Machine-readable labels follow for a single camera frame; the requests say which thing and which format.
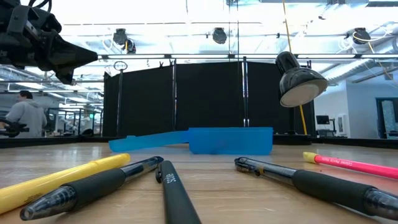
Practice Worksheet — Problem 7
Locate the matte black printed pen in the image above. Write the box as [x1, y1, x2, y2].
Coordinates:
[155, 160, 203, 224]

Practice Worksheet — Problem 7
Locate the blue plastic supply box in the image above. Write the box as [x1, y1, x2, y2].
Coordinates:
[108, 126, 274, 156]

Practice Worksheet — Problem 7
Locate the overhead frame bar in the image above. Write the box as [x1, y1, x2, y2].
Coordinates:
[98, 53, 398, 61]

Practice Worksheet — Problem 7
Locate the person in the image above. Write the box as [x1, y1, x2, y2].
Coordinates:
[4, 90, 48, 139]

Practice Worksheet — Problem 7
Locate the silver vertical pole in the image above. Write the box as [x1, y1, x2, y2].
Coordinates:
[242, 55, 250, 128]

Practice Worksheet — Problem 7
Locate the black partition panel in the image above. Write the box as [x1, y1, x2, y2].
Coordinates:
[175, 61, 246, 138]
[247, 61, 317, 138]
[102, 64, 175, 138]

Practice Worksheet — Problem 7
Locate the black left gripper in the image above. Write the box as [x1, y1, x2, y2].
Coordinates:
[0, 0, 99, 86]

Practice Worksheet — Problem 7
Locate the pink highlighter with yellow cap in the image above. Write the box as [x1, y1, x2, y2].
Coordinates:
[303, 151, 398, 180]

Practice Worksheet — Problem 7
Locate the black overhead camera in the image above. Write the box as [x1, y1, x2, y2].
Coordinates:
[212, 27, 228, 45]
[353, 27, 372, 45]
[112, 27, 129, 47]

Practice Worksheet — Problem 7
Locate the black background workstation frame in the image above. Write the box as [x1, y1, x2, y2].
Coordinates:
[46, 107, 104, 138]

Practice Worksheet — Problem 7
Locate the black desk lamp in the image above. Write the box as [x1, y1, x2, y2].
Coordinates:
[275, 50, 329, 146]

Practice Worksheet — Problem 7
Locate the ring-topped stand pole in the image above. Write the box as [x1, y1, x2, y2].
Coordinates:
[113, 60, 129, 136]

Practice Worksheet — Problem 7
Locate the yellow hanging cable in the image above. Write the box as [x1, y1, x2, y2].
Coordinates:
[281, 0, 308, 136]

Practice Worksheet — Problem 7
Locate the black gel pen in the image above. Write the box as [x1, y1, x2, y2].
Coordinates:
[234, 156, 398, 222]
[19, 156, 165, 222]

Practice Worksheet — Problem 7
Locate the door with patterned glass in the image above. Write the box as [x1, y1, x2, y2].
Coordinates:
[375, 97, 398, 139]

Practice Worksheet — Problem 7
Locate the small black monitor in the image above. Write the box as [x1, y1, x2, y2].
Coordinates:
[315, 114, 336, 138]

